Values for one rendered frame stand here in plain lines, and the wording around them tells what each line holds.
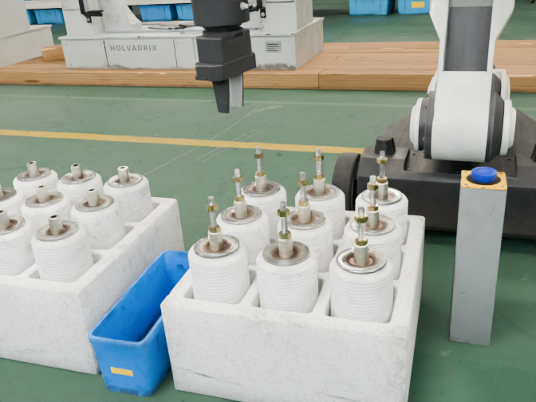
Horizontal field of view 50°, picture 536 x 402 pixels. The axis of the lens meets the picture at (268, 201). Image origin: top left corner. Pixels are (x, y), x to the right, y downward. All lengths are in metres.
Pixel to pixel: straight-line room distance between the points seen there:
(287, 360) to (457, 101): 0.61
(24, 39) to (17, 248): 3.18
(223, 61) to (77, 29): 2.81
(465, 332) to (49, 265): 0.75
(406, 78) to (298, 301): 2.04
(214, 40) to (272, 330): 0.45
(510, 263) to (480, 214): 0.42
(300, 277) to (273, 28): 2.32
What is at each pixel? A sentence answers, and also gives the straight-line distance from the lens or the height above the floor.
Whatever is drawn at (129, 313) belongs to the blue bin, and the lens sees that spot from 1.13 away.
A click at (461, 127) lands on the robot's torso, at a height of 0.34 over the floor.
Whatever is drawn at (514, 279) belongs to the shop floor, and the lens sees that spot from 1.35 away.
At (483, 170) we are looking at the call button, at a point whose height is 0.33.
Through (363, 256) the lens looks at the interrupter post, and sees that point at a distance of 0.86.
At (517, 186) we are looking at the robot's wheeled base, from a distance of 1.35.
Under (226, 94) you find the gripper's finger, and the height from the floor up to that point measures 0.48.
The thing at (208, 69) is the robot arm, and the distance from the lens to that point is 0.90.
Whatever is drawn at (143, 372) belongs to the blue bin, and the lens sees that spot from 1.02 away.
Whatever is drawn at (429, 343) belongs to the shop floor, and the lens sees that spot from 1.13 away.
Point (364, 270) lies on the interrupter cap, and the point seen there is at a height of 0.25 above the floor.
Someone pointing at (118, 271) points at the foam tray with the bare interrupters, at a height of 0.15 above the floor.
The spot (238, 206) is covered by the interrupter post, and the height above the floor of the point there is 0.27.
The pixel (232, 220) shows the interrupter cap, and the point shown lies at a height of 0.25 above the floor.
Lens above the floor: 0.70
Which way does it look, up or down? 25 degrees down
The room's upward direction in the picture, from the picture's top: 4 degrees counter-clockwise
